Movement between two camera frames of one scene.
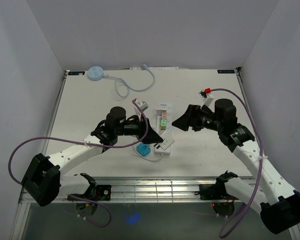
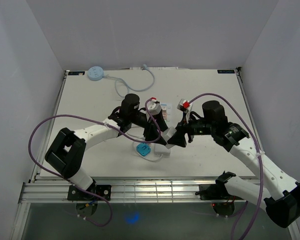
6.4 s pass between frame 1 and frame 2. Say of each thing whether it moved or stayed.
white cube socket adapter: moved
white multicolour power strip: stayed
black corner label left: stayed
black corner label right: stayed
